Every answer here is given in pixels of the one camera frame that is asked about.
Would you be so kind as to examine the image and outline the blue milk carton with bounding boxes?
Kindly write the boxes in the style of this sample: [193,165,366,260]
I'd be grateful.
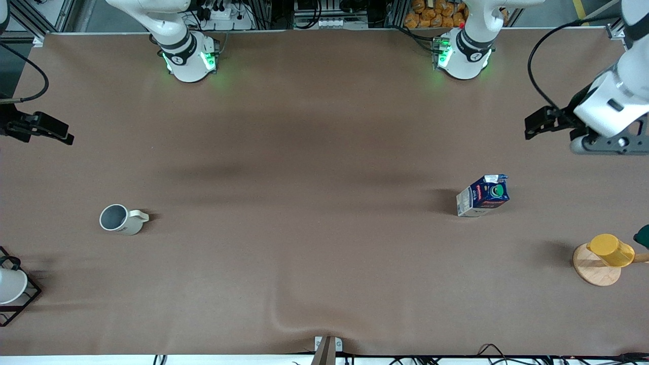
[456,174,510,217]

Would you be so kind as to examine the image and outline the cream mug with handle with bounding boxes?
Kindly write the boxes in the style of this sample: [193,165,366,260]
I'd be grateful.
[99,204,150,236]

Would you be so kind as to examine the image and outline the yellow plastic cup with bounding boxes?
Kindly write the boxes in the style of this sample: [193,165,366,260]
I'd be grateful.
[587,234,635,268]

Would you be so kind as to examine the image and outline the wooden cup stand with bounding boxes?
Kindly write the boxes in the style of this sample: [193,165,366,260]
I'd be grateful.
[573,243,649,287]

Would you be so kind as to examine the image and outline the bag of orange items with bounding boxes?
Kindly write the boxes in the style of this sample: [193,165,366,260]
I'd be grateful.
[404,0,468,29]

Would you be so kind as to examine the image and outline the white bowl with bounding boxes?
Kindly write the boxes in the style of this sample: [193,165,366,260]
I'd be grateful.
[0,268,28,305]

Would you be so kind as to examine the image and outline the white power strip with plugs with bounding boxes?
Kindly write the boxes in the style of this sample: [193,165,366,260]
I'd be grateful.
[195,0,255,31]

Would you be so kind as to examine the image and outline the long white power strip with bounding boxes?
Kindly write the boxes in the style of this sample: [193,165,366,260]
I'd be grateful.
[294,17,369,30]

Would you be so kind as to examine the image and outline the brown table cloth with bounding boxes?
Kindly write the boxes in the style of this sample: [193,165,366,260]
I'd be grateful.
[0,28,649,356]

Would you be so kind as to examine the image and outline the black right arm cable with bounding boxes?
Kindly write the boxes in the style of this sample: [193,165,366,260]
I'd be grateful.
[0,43,50,103]

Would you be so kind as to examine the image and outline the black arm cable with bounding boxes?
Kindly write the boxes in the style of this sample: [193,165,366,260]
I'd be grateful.
[0,43,50,103]
[527,18,625,111]

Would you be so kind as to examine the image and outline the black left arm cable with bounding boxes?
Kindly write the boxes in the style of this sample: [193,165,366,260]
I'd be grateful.
[527,18,625,111]

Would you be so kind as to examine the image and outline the aluminium frame profile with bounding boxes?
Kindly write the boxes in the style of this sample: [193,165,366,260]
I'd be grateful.
[606,0,632,40]
[9,0,69,47]

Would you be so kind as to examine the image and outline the black wire rack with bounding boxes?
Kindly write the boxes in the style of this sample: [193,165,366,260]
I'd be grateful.
[0,246,42,327]

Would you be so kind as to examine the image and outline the black floor cable loop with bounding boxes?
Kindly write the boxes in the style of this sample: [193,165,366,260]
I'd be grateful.
[477,343,520,364]

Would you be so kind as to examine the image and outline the metal clamp bracket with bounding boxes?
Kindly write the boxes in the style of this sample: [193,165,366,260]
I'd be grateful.
[312,336,343,365]

